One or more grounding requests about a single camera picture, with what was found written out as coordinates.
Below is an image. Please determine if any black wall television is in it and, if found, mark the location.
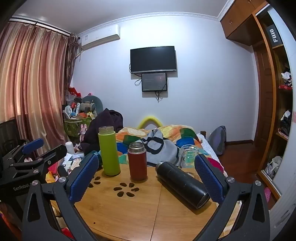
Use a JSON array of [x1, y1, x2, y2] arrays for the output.
[[130, 46, 178, 74]]

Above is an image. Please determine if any grey backpack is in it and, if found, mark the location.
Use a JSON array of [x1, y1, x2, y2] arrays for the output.
[[207, 126, 227, 156]]

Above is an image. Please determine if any colourful patchwork blanket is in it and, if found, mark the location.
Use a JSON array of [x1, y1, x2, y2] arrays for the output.
[[116, 125, 204, 168]]

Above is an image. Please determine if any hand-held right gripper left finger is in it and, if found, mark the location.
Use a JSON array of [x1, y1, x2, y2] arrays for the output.
[[22, 153, 100, 241]]

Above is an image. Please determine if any dark jacket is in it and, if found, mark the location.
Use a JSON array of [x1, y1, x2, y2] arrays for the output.
[[82, 108, 124, 156]]

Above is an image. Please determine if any red plastic bag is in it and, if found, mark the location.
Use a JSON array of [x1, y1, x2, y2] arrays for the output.
[[68, 87, 82, 98]]

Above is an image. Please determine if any clear glass cup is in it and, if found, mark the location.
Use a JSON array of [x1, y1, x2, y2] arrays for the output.
[[178, 145, 200, 172]]

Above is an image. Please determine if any grey plush toy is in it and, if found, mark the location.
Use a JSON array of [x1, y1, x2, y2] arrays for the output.
[[82, 95, 103, 114]]

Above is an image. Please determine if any grey black patterned sweater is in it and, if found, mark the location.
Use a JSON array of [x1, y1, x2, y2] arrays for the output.
[[134, 128, 180, 167]]

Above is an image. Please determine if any black monitor cable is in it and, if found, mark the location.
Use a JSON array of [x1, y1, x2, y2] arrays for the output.
[[154, 91, 167, 103]]

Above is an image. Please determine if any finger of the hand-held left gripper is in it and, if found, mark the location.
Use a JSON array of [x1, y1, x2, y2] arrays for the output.
[[1, 138, 45, 166], [9, 145, 74, 177]]

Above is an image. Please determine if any yellow curved cushion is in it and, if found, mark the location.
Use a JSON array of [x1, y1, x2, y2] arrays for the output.
[[138, 116, 164, 128]]

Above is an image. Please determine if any black white clothing bundle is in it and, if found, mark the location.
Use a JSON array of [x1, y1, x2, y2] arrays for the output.
[[280, 110, 292, 137]]

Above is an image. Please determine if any white air conditioner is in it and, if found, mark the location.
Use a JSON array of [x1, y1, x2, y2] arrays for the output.
[[79, 24, 121, 51]]

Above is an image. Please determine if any black mesh chair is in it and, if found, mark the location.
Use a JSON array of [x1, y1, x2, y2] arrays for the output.
[[0, 119, 30, 158]]

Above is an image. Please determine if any green tall cup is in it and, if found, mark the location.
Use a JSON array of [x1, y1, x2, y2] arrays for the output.
[[98, 126, 121, 176]]

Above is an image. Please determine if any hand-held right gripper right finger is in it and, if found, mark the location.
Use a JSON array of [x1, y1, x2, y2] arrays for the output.
[[192, 153, 271, 241]]

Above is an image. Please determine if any small wall monitor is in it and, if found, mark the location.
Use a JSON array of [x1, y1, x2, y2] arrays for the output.
[[141, 72, 168, 92]]

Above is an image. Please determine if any white handbag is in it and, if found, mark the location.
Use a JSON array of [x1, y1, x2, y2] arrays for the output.
[[266, 156, 283, 179]]

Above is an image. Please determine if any black storage box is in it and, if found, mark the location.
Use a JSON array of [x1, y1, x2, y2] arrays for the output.
[[265, 23, 284, 48]]

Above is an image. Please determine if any pink striped curtain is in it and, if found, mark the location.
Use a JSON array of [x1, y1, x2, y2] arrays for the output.
[[0, 20, 80, 149]]

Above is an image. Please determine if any red steel cup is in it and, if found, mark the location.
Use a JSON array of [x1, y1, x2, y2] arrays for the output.
[[128, 142, 148, 181]]

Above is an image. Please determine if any pink bunny toy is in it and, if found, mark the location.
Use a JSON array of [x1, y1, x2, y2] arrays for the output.
[[80, 124, 89, 140]]

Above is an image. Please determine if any black steel cup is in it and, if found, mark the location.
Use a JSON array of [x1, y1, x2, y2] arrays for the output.
[[155, 161, 210, 209]]

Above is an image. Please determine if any magenta cloth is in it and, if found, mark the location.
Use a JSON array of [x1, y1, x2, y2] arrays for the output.
[[205, 157, 224, 174]]

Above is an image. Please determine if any green toy basket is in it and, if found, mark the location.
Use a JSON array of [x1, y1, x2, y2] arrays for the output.
[[63, 116, 93, 138]]

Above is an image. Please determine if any wooden wardrobe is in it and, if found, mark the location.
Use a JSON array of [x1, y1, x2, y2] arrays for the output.
[[220, 0, 296, 210]]

